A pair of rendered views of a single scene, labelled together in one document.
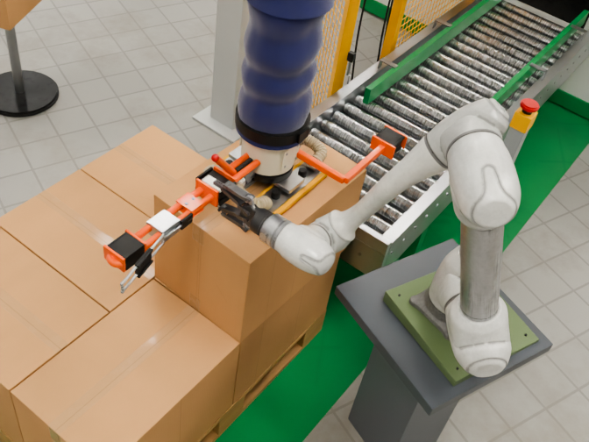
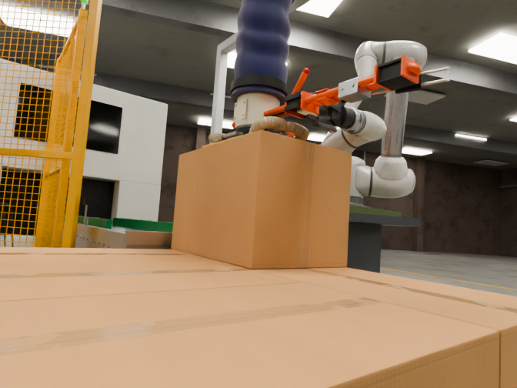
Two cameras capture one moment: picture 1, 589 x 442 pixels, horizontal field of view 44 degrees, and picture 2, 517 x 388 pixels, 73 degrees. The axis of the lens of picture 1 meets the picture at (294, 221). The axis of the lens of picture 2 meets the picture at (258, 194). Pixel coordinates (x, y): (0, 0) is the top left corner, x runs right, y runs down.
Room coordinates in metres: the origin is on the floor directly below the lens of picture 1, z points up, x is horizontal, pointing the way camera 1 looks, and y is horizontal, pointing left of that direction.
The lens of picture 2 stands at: (1.21, 1.36, 0.67)
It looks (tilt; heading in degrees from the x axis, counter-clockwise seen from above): 5 degrees up; 293
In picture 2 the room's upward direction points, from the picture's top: 4 degrees clockwise
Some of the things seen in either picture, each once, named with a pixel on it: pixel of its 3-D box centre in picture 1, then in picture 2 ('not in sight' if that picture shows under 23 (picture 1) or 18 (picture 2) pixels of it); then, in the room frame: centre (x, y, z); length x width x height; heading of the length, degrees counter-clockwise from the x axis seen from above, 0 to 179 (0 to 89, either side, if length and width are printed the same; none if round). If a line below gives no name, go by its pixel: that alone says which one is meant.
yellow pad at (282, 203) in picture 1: (288, 186); not in sight; (1.72, 0.04, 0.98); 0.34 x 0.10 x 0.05; 150
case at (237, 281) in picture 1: (259, 224); (254, 205); (1.76, 0.12, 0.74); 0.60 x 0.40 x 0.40; 148
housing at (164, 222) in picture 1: (163, 226); (354, 90); (1.36, 0.35, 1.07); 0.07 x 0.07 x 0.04; 60
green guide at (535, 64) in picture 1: (534, 74); (145, 225); (3.28, -1.05, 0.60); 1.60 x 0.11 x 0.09; 150
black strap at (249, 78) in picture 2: (273, 117); (259, 91); (1.77, 0.12, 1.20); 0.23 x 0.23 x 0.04
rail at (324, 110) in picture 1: (393, 67); (75, 237); (3.26, -0.36, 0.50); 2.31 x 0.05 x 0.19; 150
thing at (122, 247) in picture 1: (124, 250); (396, 74); (1.25, 0.42, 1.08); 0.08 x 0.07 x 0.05; 150
